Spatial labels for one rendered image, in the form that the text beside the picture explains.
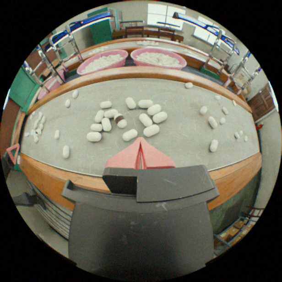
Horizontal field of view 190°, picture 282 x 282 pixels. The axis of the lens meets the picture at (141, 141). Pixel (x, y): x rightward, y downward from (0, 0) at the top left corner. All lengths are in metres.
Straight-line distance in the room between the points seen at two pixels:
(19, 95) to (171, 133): 1.08
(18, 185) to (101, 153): 1.95
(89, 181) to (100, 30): 3.07
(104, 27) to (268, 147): 6.00
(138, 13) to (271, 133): 6.62
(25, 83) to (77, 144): 0.92
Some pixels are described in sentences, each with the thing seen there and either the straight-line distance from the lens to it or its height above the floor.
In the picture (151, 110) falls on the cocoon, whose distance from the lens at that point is 0.21.
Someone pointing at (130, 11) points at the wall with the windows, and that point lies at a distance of 5.30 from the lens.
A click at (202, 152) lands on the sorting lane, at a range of 0.25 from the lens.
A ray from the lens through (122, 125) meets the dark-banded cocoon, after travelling 0.20.
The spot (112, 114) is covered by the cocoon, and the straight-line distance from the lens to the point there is 0.22.
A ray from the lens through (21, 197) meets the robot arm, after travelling 0.73.
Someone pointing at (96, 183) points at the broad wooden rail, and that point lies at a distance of 0.21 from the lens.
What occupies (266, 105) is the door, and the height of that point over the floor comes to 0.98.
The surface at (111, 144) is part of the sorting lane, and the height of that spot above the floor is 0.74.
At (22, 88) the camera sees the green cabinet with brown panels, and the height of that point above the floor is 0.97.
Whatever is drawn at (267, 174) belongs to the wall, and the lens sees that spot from 4.33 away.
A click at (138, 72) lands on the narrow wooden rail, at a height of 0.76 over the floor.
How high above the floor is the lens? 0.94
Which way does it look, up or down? 76 degrees down
